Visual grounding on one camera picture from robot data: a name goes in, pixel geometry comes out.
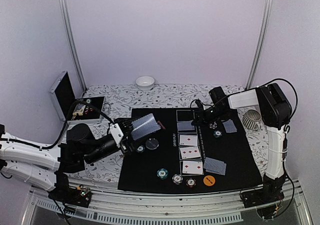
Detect grey playing card deck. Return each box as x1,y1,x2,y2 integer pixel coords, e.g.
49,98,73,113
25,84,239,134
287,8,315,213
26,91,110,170
131,113,161,141

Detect card box in case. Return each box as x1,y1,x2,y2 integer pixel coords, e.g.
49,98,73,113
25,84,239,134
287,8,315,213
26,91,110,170
72,103,87,116

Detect aluminium poker case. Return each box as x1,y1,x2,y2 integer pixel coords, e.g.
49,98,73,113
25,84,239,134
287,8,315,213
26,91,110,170
49,70,111,125

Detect face-up diamond card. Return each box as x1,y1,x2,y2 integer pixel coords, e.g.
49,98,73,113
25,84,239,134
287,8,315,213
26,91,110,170
182,160,203,175
179,134,198,146
179,146,201,160

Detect black poker play mat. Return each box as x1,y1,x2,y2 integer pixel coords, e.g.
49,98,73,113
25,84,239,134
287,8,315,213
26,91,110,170
117,108,263,194

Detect aluminium frame post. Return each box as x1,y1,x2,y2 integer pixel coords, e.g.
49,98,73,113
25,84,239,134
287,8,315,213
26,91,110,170
245,0,273,90
59,0,88,92

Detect left aluminium frame post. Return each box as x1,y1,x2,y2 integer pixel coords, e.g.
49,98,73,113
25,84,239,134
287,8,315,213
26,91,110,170
59,0,88,92

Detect right aluminium frame post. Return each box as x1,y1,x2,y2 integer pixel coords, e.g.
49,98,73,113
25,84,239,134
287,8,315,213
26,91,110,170
245,0,273,90

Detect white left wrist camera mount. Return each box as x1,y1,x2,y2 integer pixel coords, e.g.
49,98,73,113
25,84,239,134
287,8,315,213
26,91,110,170
109,123,124,146

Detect white ceramic bowl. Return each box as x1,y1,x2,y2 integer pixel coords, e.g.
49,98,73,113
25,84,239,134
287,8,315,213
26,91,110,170
135,76,155,91

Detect front aluminium rail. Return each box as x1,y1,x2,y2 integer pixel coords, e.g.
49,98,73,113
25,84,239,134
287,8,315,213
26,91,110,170
21,178,315,225

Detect orange big blind button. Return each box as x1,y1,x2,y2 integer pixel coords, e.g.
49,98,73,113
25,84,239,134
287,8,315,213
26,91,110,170
203,175,216,187

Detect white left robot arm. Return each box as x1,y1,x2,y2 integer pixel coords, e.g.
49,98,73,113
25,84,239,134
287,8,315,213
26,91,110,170
0,113,160,202

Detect blue peach poker chip stack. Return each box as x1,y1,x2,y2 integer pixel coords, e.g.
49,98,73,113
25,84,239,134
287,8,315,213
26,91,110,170
172,174,183,185

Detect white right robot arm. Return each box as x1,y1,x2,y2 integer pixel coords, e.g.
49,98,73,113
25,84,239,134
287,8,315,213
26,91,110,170
191,78,298,203

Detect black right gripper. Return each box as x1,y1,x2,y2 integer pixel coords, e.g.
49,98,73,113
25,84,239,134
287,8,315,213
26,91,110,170
191,105,230,126

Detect dealt playing card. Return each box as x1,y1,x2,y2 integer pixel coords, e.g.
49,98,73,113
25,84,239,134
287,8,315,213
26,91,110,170
203,157,227,176
222,119,238,134

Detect black triangular marker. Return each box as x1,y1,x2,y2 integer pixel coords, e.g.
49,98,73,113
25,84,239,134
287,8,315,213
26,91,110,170
157,120,166,130

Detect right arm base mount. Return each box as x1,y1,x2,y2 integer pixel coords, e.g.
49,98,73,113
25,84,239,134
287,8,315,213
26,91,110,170
239,188,285,221

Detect green chips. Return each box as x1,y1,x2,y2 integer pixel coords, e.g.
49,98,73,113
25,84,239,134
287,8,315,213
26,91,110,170
136,145,145,153
156,168,169,180
213,130,223,138

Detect black dealer button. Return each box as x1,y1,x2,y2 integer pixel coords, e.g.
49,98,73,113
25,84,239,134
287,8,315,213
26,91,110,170
145,138,159,151

